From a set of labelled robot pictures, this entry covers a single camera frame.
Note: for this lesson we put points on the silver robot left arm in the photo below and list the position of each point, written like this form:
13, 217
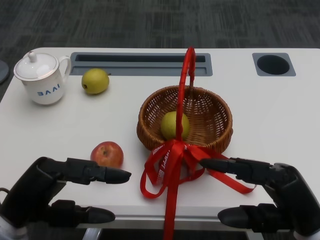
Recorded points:
7, 230

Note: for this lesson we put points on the white mug lid with knob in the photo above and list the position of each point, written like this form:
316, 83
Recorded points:
35, 67

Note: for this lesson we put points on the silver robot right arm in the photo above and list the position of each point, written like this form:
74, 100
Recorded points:
312, 237

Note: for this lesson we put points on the white ceramic mug blue letters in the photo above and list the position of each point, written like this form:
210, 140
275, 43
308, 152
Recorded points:
47, 92

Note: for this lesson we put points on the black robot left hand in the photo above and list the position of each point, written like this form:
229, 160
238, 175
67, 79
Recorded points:
45, 172

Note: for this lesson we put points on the red apple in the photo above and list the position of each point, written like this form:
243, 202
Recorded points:
106, 153

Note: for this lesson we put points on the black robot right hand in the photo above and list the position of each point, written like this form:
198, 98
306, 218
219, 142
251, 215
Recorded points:
287, 182

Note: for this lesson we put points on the red printed ribbon bow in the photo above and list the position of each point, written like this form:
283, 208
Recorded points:
172, 175

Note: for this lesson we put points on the silver table leg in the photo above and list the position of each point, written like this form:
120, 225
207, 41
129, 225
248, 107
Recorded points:
91, 234

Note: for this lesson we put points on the grey round disc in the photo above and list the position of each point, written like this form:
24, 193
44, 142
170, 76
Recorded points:
3, 71

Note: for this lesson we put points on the green pear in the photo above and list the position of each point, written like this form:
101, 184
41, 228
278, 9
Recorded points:
96, 81
170, 127

